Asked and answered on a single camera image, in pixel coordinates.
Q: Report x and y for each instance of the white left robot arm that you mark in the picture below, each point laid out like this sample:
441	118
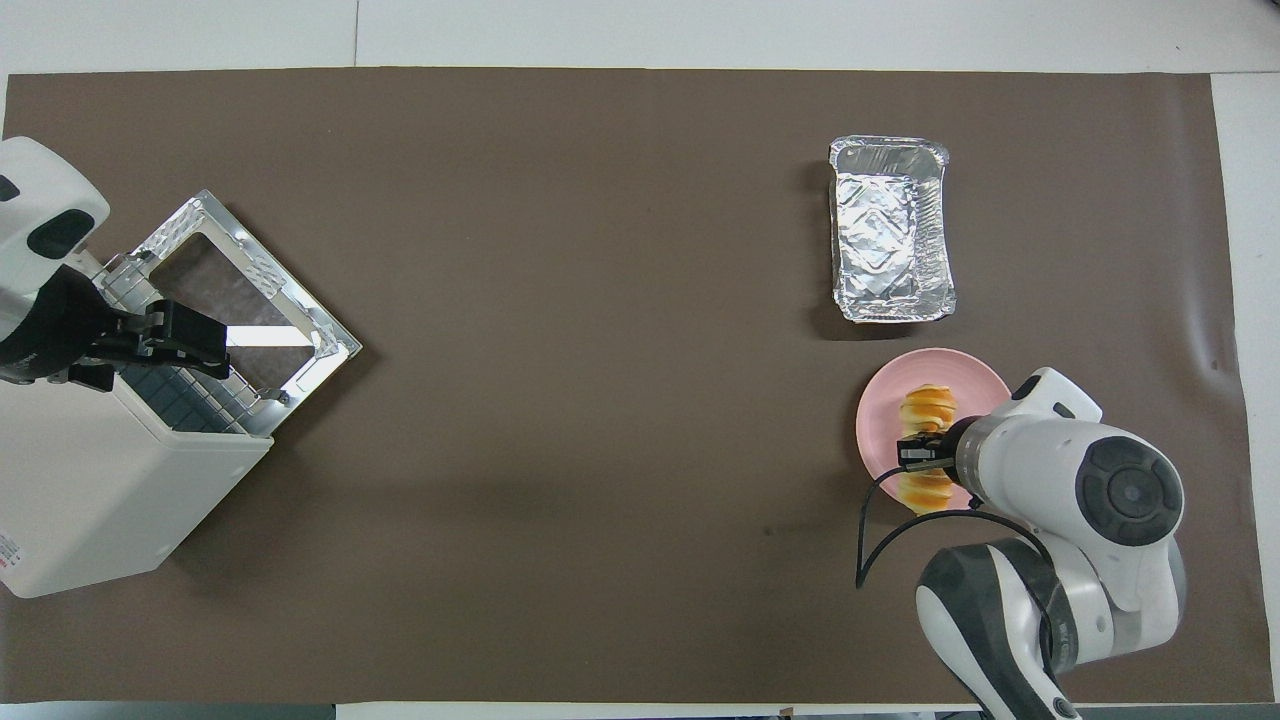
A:
40	200

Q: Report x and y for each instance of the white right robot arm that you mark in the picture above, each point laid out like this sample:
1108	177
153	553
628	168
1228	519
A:
1090	520

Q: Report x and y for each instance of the glass oven door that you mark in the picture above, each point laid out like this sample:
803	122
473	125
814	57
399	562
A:
335	345

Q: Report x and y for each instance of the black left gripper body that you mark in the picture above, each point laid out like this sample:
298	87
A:
50	330

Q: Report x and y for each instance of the sliced golden bread loaf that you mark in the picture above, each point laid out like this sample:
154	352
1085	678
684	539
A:
930	405

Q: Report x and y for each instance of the pink round plate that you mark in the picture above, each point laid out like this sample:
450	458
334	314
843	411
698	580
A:
885	420

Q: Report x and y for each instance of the aluminium foil tray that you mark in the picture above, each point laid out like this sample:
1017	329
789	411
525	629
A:
890	235

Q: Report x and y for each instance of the brown table mat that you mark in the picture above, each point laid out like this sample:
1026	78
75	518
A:
600	450

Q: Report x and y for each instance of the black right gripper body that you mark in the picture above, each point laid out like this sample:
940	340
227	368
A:
955	452

